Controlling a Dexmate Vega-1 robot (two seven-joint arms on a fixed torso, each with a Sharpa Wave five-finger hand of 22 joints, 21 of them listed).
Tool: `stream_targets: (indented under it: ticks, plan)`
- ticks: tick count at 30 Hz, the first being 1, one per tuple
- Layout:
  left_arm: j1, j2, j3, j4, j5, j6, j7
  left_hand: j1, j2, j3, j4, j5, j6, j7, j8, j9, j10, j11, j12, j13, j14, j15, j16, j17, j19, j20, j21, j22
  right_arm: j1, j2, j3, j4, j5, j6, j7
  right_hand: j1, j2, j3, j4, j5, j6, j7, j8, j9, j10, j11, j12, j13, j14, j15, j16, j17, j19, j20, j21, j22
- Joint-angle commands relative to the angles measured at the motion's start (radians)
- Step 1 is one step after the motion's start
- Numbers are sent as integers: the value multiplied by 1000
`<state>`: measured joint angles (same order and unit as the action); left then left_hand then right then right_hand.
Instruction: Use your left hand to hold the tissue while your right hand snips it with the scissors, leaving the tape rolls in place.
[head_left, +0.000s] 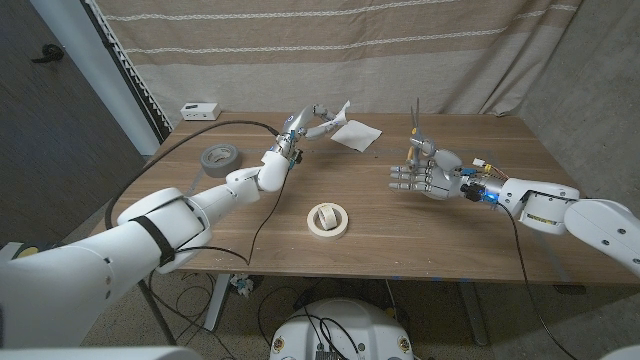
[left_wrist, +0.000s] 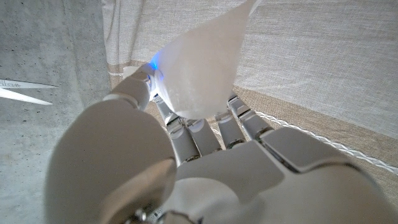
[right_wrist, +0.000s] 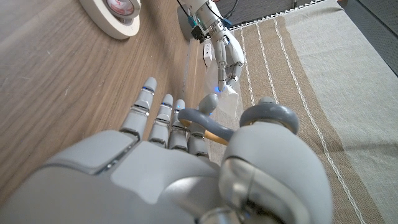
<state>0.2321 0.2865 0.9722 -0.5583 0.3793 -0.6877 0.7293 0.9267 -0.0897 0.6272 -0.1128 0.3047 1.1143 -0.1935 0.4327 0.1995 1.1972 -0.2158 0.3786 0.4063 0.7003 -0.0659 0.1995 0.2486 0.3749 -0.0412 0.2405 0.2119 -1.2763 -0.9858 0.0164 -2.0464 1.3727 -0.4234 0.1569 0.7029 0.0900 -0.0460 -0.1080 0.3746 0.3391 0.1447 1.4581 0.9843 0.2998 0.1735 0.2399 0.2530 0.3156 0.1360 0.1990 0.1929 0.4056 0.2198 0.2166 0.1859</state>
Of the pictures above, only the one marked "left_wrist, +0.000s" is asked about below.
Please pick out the white tissue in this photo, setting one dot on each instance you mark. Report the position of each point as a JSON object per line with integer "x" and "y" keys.
{"x": 202, "y": 68}

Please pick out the beige striped curtain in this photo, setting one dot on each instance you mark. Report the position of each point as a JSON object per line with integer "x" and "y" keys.
{"x": 311, "y": 62}

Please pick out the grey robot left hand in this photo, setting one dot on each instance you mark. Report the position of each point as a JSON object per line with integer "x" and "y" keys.
{"x": 248, "y": 180}

